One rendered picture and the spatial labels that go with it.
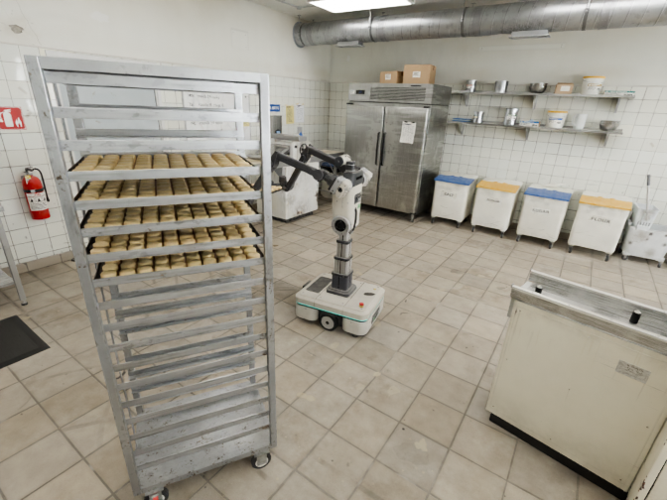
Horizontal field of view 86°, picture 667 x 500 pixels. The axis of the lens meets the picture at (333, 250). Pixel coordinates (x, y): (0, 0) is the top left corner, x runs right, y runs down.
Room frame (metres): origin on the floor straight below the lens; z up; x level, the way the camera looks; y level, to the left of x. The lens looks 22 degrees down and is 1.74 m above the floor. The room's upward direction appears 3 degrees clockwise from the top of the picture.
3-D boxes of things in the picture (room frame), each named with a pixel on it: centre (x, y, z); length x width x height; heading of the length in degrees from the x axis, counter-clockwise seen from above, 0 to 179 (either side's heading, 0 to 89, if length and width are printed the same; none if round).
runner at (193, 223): (1.20, 0.55, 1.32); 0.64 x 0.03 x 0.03; 116
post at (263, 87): (1.30, 0.26, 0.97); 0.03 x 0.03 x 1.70; 26
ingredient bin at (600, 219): (4.63, -3.51, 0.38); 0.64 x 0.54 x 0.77; 143
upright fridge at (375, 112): (6.22, -0.91, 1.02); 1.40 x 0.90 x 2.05; 56
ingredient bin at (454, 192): (5.72, -1.89, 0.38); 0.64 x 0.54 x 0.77; 149
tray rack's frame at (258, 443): (1.38, 0.63, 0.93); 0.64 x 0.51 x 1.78; 116
